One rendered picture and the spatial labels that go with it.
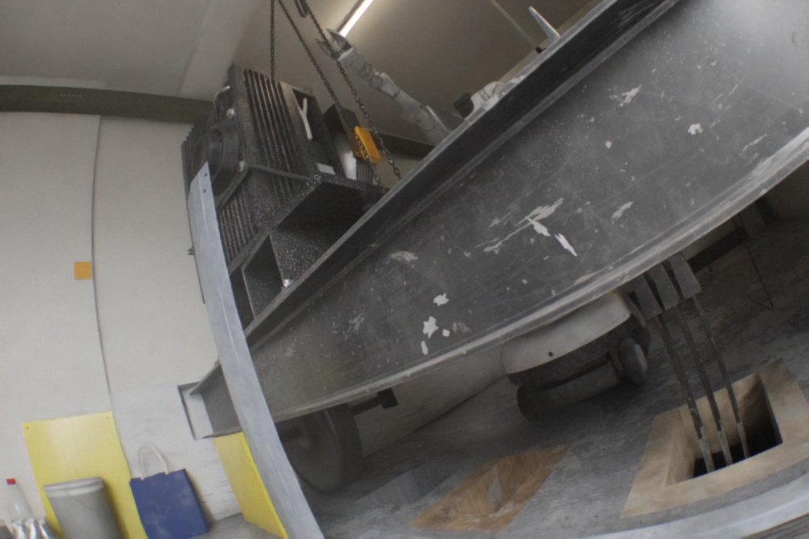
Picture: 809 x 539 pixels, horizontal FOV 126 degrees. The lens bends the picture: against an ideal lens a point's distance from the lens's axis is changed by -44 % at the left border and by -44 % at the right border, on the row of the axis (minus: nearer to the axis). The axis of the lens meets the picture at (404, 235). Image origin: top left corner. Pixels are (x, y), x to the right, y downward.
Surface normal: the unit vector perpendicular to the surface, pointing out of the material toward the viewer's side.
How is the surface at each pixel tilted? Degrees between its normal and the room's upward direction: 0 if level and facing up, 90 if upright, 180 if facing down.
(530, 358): 90
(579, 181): 90
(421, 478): 90
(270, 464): 90
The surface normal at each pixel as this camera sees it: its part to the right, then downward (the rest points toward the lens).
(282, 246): 0.62, -0.50
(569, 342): -0.46, -0.14
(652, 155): -0.68, 0.03
